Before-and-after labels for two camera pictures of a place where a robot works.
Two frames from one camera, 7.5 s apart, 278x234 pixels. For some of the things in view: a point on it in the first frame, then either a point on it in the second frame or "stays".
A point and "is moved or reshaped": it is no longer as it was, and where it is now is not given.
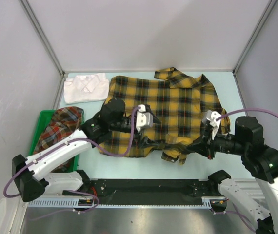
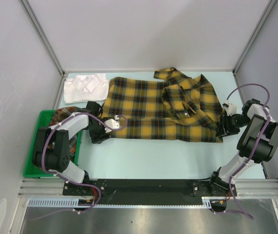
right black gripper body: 210,146 → 233,123
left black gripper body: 137,137 → 97,129
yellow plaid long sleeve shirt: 169,111 is moved or reshaped
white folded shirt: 86,87 stays
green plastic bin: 42,117 stays
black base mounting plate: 148,191 stays
